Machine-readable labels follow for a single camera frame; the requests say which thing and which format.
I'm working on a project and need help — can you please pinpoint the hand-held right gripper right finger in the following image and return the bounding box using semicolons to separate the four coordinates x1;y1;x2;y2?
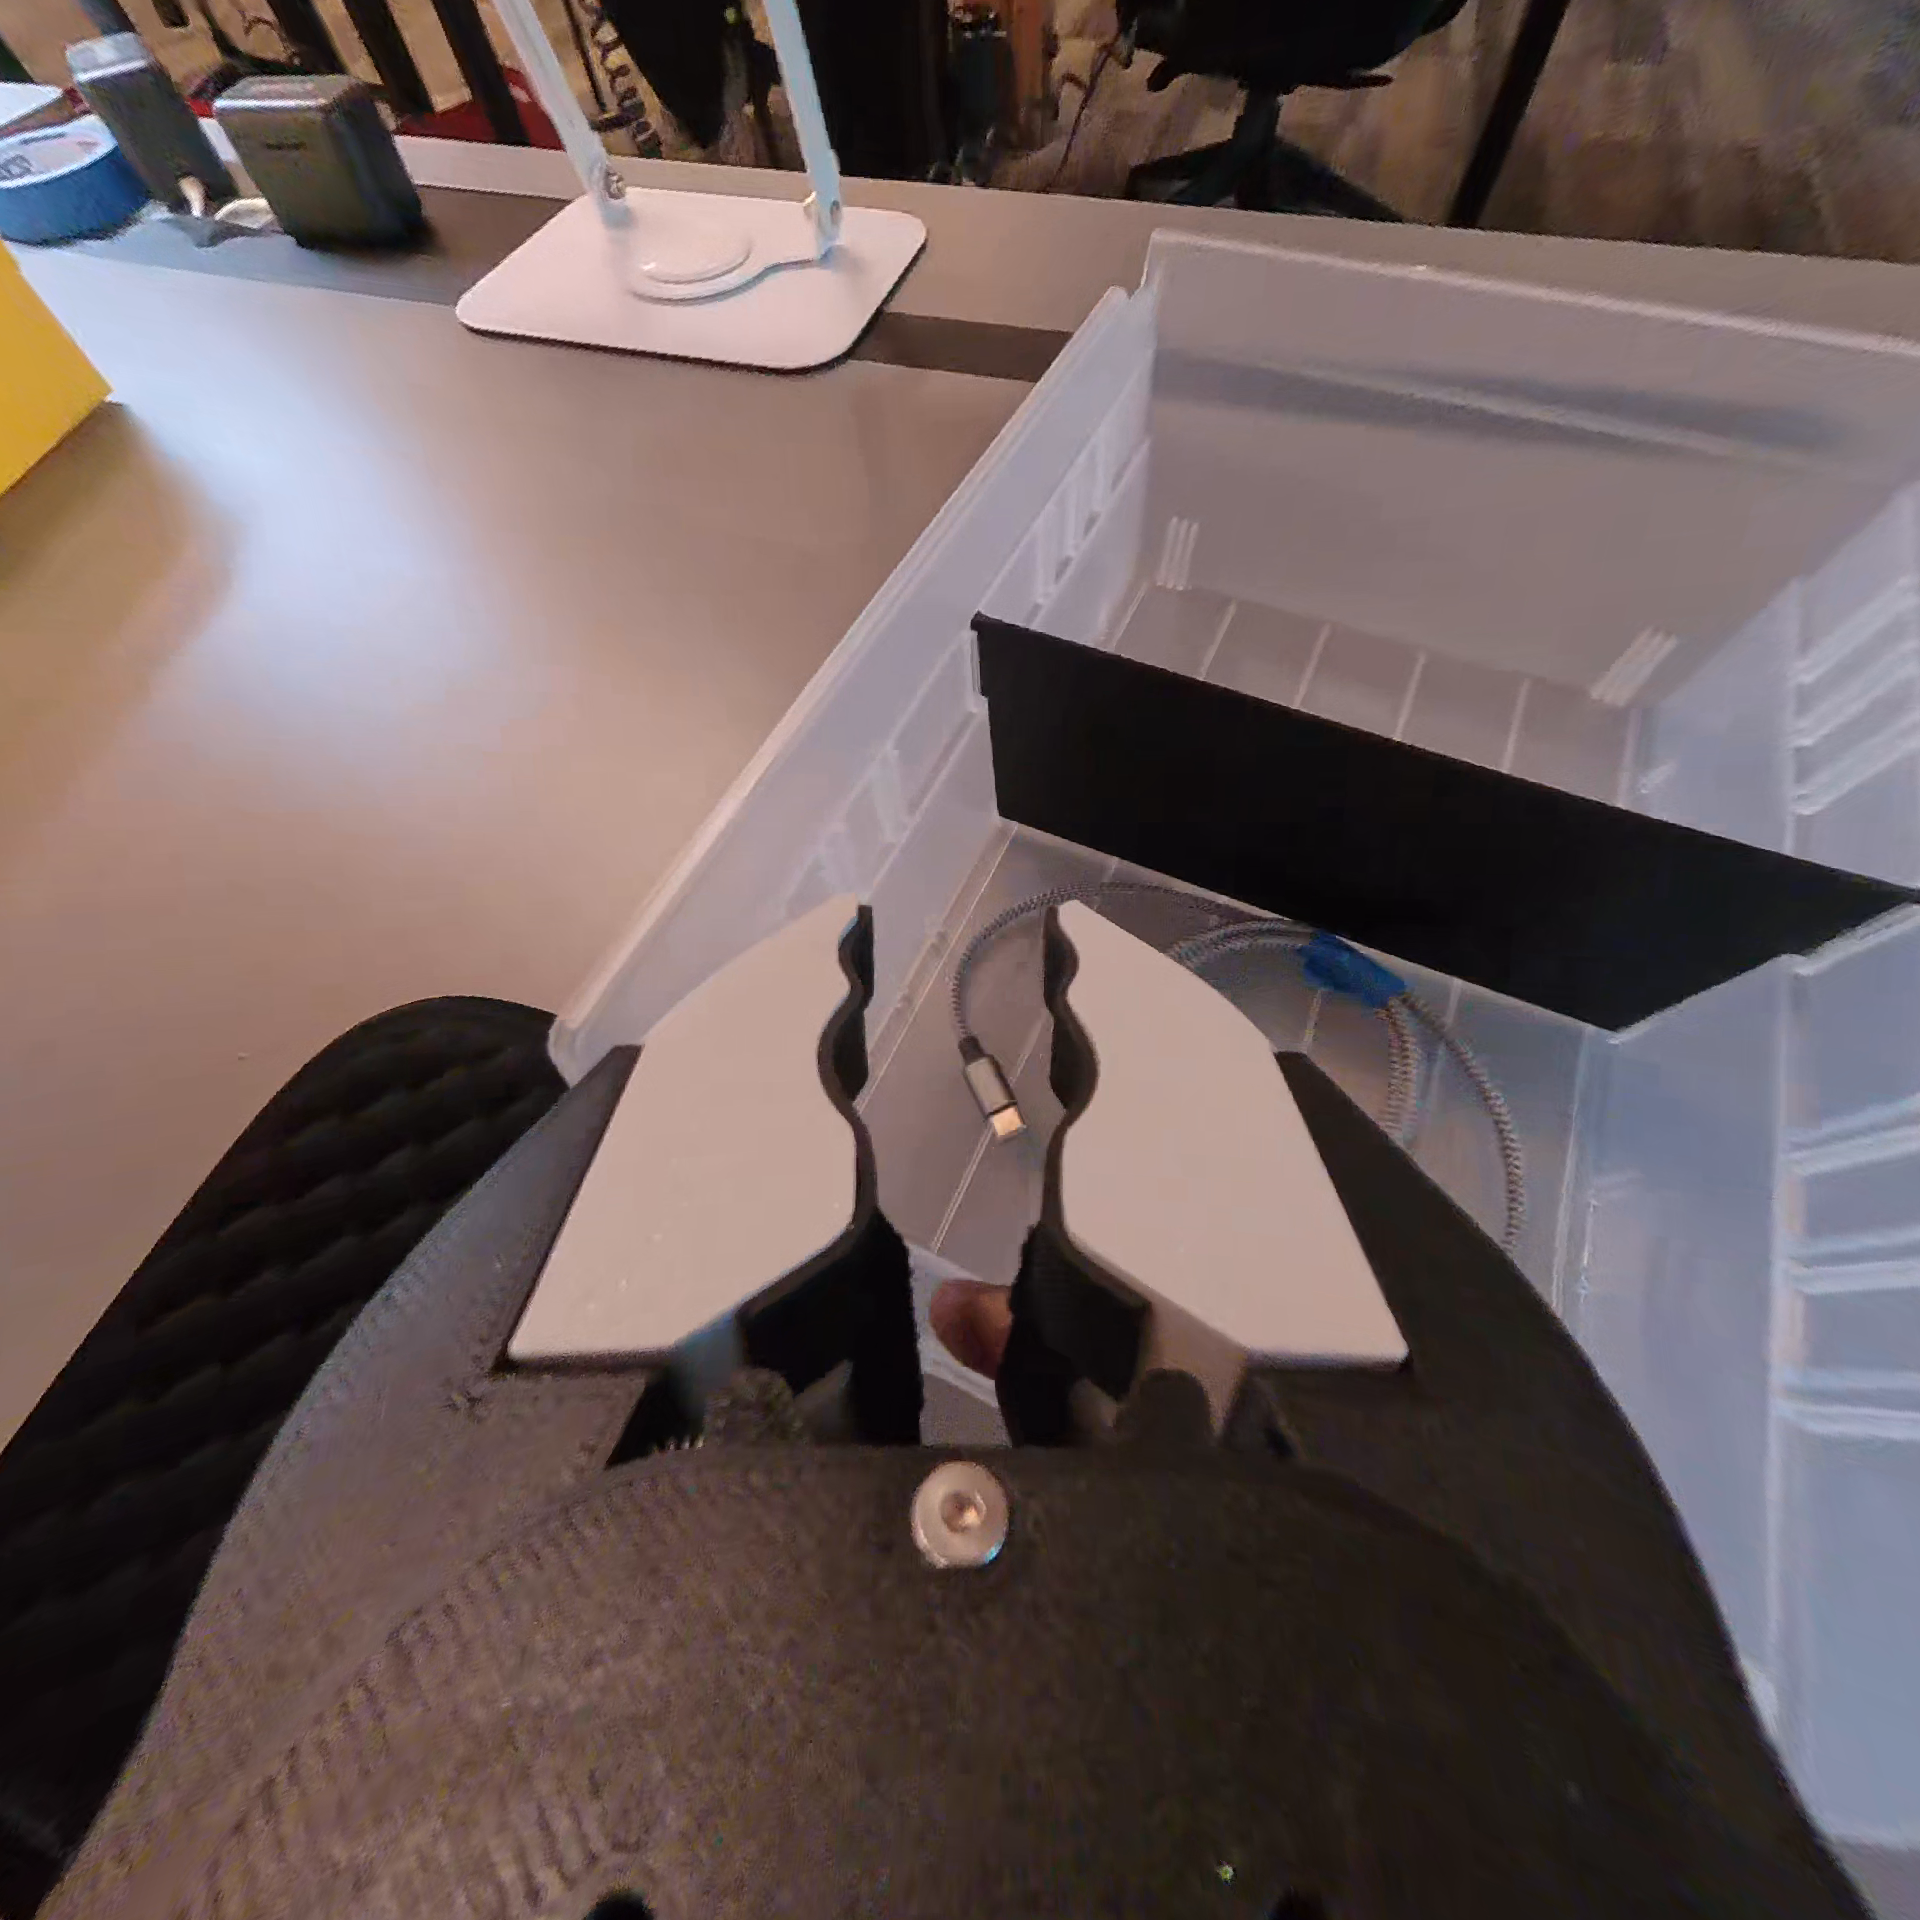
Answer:
1036;900;1412;1370

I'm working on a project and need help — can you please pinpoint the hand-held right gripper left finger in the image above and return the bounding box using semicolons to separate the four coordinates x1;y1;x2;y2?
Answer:
508;897;886;1370

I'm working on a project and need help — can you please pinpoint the grey braided USB cable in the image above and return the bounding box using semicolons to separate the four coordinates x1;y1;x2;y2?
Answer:
949;882;1532;1262

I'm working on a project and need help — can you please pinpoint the clear plastic bin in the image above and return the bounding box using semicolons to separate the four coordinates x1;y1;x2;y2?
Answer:
545;228;1920;1862

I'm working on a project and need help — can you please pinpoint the yellow plastic bin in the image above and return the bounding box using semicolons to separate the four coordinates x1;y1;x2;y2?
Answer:
0;239;115;495

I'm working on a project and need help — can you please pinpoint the black bin divider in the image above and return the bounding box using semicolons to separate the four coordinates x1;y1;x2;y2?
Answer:
972;613;1920;1033

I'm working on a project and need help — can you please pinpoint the black textured wrist rest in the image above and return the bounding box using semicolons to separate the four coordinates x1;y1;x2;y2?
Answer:
0;995;565;1920

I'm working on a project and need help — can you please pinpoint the white document stand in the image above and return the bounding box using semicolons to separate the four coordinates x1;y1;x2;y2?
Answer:
454;0;927;374

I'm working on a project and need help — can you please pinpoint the black office chair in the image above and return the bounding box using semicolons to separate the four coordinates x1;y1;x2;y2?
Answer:
1118;0;1478;227

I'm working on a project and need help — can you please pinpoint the large dark power adapter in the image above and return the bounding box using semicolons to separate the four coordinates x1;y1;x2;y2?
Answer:
212;76;424;252

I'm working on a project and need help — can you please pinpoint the blue tape roll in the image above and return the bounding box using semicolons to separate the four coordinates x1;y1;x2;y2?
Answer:
0;82;152;245

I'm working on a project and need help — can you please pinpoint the small grey power adapter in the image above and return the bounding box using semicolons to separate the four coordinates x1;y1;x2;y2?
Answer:
63;31;233;213

